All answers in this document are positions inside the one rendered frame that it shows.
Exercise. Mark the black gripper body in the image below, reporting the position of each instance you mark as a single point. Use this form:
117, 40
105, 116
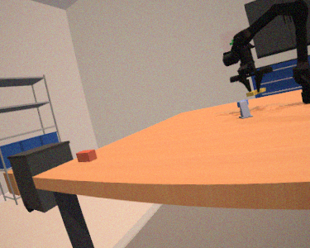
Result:
260, 72

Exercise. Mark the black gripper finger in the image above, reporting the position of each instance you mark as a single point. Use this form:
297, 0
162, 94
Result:
247, 84
257, 82

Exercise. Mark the small red-orange block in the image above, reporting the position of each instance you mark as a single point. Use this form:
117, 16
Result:
86, 156

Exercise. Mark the yellow bar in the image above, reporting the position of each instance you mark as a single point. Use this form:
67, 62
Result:
252, 93

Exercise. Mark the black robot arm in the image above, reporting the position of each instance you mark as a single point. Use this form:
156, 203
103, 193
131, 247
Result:
241, 46

